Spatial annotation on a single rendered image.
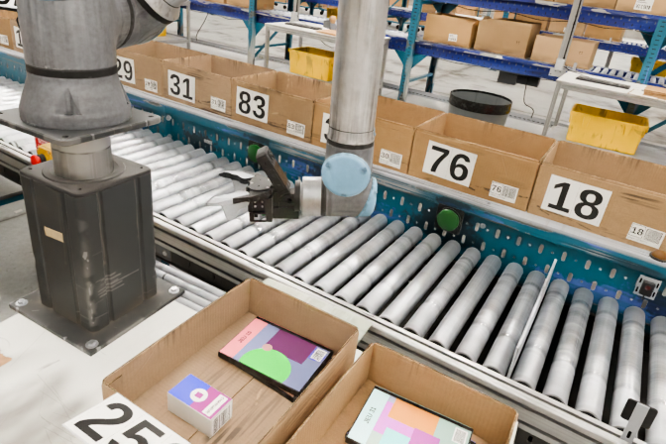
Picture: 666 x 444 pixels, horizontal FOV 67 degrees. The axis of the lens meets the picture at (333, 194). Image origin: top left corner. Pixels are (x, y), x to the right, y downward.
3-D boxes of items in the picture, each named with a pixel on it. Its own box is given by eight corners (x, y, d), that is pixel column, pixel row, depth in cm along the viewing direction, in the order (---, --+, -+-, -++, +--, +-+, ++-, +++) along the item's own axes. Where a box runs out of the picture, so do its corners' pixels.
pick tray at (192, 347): (102, 424, 85) (97, 381, 81) (248, 311, 116) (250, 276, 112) (231, 520, 73) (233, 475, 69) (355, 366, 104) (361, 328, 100)
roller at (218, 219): (182, 240, 151) (182, 225, 148) (286, 188, 192) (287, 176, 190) (194, 246, 148) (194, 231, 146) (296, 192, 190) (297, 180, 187)
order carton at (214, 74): (163, 98, 221) (162, 59, 213) (211, 89, 244) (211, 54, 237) (230, 120, 203) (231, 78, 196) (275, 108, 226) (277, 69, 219)
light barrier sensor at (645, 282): (631, 297, 135) (640, 277, 132) (631, 294, 136) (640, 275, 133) (652, 305, 132) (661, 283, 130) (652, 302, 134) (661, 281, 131)
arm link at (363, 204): (375, 168, 117) (372, 207, 121) (321, 166, 116) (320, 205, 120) (379, 183, 108) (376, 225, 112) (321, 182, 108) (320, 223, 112)
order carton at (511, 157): (405, 175, 168) (414, 127, 161) (437, 155, 191) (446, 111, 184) (524, 213, 150) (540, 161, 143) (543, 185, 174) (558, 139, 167)
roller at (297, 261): (267, 280, 136) (268, 266, 134) (360, 216, 177) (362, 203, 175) (281, 287, 134) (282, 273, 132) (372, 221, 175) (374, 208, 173)
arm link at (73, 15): (3, 63, 85) (-16, -52, 78) (63, 50, 100) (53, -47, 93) (88, 74, 84) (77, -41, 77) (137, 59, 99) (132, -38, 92)
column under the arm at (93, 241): (90, 357, 98) (71, 207, 85) (9, 307, 109) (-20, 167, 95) (185, 292, 120) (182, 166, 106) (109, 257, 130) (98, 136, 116)
